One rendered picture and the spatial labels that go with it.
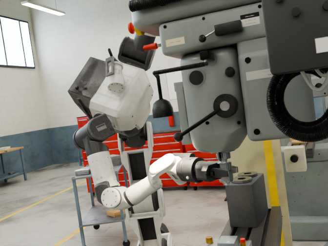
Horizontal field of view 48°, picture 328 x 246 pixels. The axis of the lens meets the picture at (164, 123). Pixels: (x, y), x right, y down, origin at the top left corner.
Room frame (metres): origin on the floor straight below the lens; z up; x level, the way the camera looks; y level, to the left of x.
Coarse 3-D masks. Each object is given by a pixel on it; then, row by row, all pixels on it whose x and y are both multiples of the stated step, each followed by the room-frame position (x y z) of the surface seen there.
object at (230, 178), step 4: (220, 168) 1.20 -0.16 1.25; (224, 168) 1.19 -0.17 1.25; (228, 168) 1.19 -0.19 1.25; (228, 172) 1.19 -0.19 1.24; (232, 172) 1.20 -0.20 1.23; (232, 176) 1.20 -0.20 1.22; (220, 180) 1.21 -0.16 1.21; (224, 180) 1.19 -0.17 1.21; (228, 180) 1.19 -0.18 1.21; (232, 180) 1.20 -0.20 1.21
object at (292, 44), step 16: (272, 0) 0.79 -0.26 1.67; (288, 0) 0.78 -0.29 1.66; (304, 0) 0.77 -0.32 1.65; (320, 0) 0.76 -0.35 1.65; (272, 16) 0.79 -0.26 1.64; (288, 16) 0.78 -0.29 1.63; (304, 16) 0.77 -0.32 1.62; (320, 16) 0.76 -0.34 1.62; (272, 32) 0.79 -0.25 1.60; (288, 32) 0.78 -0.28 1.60; (304, 32) 0.77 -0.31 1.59; (320, 32) 0.76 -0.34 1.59; (272, 48) 0.79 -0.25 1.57; (288, 48) 0.78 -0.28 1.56; (304, 48) 0.77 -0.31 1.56; (320, 48) 0.76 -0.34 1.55; (272, 64) 0.80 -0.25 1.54; (288, 64) 0.79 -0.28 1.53; (304, 64) 0.77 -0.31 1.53; (320, 64) 0.77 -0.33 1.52
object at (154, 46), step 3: (144, 45) 1.39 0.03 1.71; (147, 45) 1.38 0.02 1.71; (150, 45) 1.38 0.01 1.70; (153, 45) 1.37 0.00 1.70; (156, 45) 1.37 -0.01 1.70; (159, 45) 1.37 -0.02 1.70; (144, 48) 1.39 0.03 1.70; (147, 48) 1.38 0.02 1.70; (150, 48) 1.38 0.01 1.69; (153, 48) 1.38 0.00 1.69; (156, 48) 1.38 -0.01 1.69
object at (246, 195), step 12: (240, 180) 1.60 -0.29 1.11; (252, 180) 1.62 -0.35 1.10; (264, 180) 1.73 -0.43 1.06; (228, 192) 1.59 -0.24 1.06; (240, 192) 1.57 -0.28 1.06; (252, 192) 1.54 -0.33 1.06; (264, 192) 1.71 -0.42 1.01; (228, 204) 1.60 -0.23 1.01; (240, 204) 1.57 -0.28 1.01; (252, 204) 1.55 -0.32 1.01; (264, 204) 1.68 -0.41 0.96; (240, 216) 1.58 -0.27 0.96; (252, 216) 1.55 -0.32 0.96; (264, 216) 1.66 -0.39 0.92
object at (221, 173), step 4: (212, 168) 1.21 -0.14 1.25; (216, 168) 1.20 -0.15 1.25; (212, 172) 1.20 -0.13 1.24; (216, 172) 1.20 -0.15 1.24; (220, 172) 1.19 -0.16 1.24; (224, 172) 1.18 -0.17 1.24; (212, 176) 1.21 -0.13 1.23; (216, 176) 1.20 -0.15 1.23; (220, 176) 1.19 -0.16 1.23; (224, 176) 1.18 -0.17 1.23; (228, 176) 1.18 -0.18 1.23
